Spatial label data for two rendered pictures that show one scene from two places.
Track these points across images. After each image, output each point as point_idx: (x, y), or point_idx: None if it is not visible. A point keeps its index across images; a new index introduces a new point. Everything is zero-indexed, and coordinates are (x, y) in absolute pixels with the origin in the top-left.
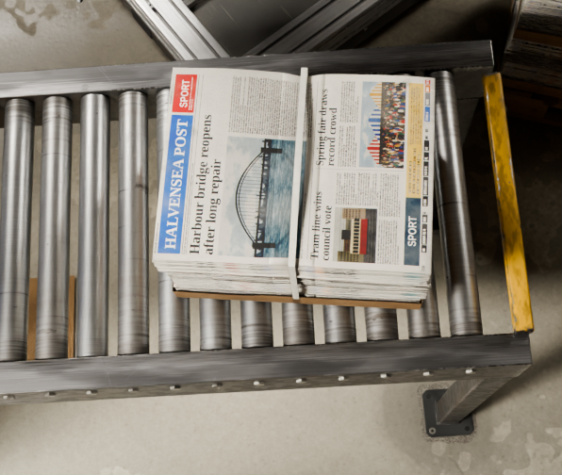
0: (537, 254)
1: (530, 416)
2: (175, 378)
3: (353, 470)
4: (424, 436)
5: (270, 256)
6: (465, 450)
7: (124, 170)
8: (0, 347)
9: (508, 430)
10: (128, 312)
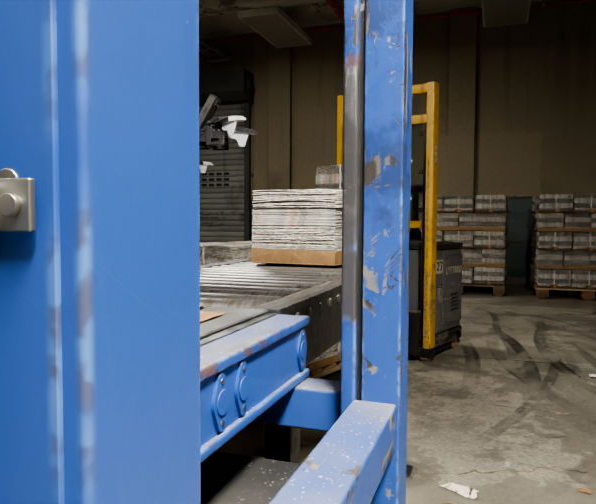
0: (323, 434)
1: (409, 452)
2: None
3: (421, 503)
4: (408, 478)
5: None
6: (421, 470)
7: (254, 268)
8: (328, 278)
9: (414, 458)
10: (333, 270)
